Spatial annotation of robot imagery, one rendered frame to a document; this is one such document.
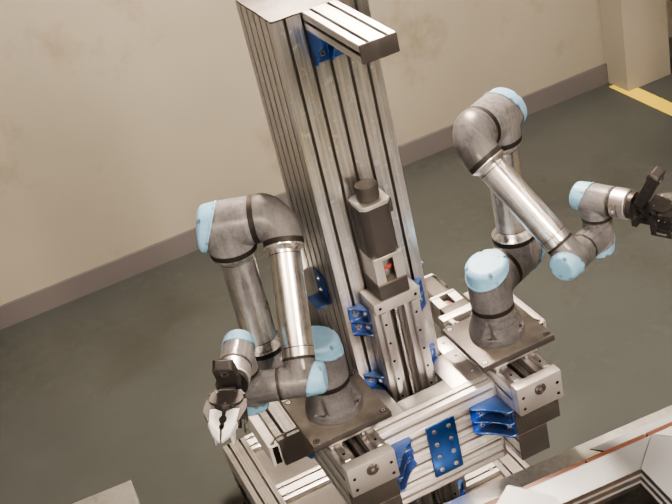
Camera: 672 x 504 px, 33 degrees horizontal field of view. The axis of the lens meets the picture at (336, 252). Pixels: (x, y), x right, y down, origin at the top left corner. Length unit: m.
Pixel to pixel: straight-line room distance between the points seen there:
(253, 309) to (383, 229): 0.39
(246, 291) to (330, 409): 0.39
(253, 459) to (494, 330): 1.42
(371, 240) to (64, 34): 2.93
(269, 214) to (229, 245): 0.12
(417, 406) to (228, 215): 0.80
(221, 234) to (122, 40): 3.02
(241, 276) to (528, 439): 0.94
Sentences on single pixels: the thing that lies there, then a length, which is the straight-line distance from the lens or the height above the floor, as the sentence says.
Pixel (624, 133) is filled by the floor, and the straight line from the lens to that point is 6.30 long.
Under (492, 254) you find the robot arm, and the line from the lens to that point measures 3.00.
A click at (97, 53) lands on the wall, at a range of 5.55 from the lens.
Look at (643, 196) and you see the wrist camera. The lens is 2.75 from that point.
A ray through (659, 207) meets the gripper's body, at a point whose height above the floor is 1.46.
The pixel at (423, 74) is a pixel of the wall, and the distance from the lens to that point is 6.22.
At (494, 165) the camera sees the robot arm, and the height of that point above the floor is 1.58.
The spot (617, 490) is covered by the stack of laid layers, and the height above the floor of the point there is 0.83.
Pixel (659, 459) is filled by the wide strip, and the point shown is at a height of 0.86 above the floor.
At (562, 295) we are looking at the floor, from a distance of 5.04.
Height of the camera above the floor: 2.87
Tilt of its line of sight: 30 degrees down
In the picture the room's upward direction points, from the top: 14 degrees counter-clockwise
